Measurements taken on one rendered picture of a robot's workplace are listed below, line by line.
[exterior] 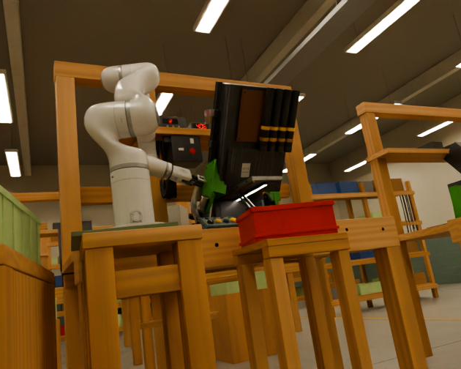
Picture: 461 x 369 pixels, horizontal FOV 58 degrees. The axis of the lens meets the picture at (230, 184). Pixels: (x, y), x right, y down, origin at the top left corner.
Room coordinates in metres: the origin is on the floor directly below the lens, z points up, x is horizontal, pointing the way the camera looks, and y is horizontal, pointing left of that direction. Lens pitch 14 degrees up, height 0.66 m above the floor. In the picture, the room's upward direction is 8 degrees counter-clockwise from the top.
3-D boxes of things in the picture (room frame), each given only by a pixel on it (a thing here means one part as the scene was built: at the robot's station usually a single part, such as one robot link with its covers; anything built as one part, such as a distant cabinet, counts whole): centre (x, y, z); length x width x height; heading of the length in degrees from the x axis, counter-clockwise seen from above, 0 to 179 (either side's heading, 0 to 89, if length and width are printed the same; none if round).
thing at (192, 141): (2.18, 0.23, 1.42); 0.17 x 0.12 x 0.15; 118
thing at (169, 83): (2.31, 0.18, 1.89); 1.50 x 0.09 x 0.09; 118
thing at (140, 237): (1.25, 0.31, 0.83); 0.32 x 0.32 x 0.04; 23
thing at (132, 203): (1.25, 0.31, 0.96); 0.19 x 0.19 x 0.18
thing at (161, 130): (2.28, 0.16, 1.52); 0.90 x 0.25 x 0.04; 118
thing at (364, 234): (1.80, -0.09, 0.82); 1.50 x 0.14 x 0.15; 118
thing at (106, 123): (1.24, 0.34, 1.17); 0.19 x 0.12 x 0.24; 94
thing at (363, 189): (7.62, -2.26, 1.14); 2.45 x 0.55 x 2.28; 116
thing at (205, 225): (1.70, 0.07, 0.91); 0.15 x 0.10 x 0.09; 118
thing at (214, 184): (1.96, 0.07, 1.17); 0.13 x 0.12 x 0.20; 118
